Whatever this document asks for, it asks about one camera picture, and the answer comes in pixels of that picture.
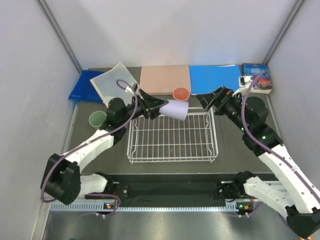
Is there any purple cup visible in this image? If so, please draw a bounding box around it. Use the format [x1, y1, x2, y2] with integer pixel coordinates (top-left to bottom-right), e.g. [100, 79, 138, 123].
[159, 99, 189, 121]

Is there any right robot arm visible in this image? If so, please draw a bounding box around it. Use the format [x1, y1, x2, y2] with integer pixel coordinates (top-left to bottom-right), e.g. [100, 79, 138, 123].
[196, 86, 320, 239]

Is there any book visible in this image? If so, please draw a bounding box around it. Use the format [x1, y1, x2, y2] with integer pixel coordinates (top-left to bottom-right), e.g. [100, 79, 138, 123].
[242, 63, 272, 94]

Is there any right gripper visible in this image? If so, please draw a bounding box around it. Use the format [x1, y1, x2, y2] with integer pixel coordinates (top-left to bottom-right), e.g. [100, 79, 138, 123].
[195, 86, 250, 133]

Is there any white wire dish rack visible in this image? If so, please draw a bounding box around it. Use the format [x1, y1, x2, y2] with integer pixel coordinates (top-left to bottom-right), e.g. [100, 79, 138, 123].
[127, 107, 219, 164]

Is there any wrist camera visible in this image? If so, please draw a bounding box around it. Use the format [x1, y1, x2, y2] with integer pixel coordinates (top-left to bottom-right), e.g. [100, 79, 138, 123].
[125, 83, 139, 95]
[238, 75, 254, 89]

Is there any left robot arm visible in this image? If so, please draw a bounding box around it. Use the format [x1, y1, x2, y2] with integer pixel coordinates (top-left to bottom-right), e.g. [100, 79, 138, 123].
[40, 90, 169, 205]

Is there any pink cup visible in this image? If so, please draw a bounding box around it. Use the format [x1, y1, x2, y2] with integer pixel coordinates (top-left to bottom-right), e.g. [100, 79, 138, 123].
[172, 87, 191, 102]

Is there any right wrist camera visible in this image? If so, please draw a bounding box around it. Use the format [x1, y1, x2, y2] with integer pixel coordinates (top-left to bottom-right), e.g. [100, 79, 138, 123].
[238, 75, 254, 89]

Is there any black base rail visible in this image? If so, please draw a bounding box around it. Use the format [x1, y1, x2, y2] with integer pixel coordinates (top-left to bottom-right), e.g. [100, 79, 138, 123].
[84, 172, 263, 208]

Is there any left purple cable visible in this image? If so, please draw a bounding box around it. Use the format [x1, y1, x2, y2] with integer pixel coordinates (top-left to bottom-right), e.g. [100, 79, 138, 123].
[39, 79, 140, 202]

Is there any pink board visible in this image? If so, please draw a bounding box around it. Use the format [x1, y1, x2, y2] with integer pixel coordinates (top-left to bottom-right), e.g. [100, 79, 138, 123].
[139, 65, 191, 95]

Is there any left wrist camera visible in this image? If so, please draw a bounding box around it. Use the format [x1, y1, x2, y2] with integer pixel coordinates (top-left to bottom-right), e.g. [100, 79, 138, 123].
[125, 83, 139, 95]

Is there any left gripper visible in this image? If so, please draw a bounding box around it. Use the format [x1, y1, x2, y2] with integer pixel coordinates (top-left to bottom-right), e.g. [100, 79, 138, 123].
[119, 88, 168, 125]

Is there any green cup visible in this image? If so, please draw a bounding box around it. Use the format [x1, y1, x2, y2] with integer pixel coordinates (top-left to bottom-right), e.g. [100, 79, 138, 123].
[88, 110, 107, 129]

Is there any white mesh bag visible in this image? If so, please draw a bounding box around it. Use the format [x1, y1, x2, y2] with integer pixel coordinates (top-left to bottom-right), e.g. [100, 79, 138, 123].
[90, 62, 138, 107]

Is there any dark blue folder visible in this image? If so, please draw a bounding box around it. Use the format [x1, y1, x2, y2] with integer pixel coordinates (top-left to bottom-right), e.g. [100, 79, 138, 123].
[68, 69, 104, 103]

